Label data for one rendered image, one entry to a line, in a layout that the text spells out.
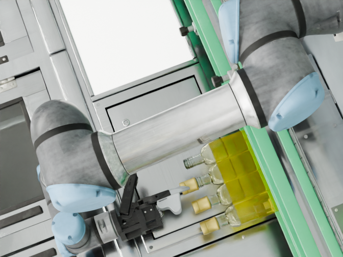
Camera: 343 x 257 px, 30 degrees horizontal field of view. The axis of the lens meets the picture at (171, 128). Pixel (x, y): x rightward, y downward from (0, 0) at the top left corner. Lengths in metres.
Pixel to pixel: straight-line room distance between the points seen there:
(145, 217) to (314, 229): 0.42
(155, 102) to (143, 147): 0.72
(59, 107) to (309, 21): 0.49
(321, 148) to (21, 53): 0.97
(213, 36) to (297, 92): 0.66
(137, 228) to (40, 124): 0.54
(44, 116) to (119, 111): 0.67
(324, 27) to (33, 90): 1.02
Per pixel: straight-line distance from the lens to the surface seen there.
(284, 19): 1.20
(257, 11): 1.19
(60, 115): 1.21
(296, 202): 1.55
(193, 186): 1.66
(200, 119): 1.14
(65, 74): 1.93
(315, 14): 1.22
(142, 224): 1.64
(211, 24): 1.77
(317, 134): 1.58
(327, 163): 1.56
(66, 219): 1.54
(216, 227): 1.66
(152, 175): 1.82
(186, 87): 1.88
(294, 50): 1.17
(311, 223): 1.56
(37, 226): 1.87
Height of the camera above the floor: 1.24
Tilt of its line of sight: 3 degrees down
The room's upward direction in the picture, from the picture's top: 111 degrees counter-clockwise
